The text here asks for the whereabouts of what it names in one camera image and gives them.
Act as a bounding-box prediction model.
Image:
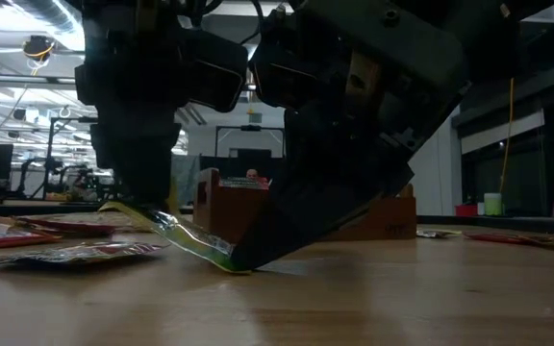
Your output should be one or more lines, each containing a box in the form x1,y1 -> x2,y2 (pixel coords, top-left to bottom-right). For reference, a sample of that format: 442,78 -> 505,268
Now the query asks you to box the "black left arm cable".
238,0 -> 271,47

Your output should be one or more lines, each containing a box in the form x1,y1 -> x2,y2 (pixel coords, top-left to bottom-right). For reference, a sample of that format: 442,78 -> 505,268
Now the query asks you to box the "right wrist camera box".
249,28 -> 340,112

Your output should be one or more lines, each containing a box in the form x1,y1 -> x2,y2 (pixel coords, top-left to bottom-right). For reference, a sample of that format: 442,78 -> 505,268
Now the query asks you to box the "wooden tea box with handle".
192,167 -> 418,244

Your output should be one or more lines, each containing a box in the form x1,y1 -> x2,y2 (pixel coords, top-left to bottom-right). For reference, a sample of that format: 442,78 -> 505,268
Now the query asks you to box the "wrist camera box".
249,28 -> 340,112
180,28 -> 250,114

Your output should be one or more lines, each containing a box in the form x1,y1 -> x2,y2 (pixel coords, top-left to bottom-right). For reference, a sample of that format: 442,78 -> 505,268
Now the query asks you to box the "white ceiling box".
521,3 -> 554,25

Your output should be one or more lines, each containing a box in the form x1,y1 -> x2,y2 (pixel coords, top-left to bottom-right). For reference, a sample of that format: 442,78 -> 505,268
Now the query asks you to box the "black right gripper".
285,0 -> 473,168

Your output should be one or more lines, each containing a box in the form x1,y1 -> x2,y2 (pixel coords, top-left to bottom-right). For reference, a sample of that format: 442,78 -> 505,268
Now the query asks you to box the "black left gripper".
73,26 -> 189,209

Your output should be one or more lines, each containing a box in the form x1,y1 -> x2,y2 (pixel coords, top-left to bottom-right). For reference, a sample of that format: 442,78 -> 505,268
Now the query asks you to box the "silver ventilation duct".
10,0 -> 88,52

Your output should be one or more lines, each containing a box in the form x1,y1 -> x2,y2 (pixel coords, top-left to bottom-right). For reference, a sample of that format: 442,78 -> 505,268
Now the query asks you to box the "yellow cable reel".
21,34 -> 57,62

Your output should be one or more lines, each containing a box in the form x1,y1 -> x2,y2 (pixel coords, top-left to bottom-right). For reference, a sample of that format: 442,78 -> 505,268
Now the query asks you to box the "green cup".
483,192 -> 503,216

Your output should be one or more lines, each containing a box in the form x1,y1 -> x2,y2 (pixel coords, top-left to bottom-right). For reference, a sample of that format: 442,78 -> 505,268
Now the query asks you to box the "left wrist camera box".
180,28 -> 250,114

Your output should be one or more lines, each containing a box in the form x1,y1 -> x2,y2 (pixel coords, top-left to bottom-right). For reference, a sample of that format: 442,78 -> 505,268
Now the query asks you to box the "grey cloth screen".
169,153 -> 202,207

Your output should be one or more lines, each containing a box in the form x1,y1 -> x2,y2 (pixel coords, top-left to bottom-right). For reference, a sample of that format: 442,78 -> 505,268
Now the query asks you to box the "person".
244,167 -> 271,189

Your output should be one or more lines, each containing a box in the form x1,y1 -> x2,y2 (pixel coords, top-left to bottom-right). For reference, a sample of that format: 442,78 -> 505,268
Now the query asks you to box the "dark orange tea packet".
0,240 -> 170,266

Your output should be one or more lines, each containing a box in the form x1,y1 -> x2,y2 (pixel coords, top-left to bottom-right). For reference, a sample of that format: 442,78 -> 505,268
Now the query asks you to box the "background workbench with robots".
14,161 -> 124,203

